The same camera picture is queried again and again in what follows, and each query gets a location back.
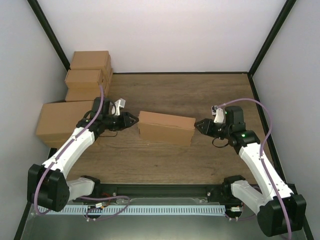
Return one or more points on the light blue slotted cable duct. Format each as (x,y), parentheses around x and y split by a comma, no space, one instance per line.
(145,210)

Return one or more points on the right black frame post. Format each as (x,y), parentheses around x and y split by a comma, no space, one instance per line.
(276,27)

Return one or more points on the black frame post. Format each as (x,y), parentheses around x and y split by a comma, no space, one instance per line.
(276,27)
(42,19)

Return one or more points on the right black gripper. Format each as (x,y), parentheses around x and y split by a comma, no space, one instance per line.
(207,127)

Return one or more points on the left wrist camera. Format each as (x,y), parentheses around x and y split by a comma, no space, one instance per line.
(118,105)

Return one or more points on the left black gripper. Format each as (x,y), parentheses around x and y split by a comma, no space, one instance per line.
(126,120)

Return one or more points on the left black frame post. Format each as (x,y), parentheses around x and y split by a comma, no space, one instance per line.
(42,19)

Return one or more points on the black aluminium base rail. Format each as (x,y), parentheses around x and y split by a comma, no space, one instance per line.
(213,192)

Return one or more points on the large front cardboard box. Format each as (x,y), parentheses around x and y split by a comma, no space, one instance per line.
(58,120)

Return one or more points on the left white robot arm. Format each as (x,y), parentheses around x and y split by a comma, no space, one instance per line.
(47,184)

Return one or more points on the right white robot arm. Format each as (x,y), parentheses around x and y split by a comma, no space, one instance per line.
(277,208)

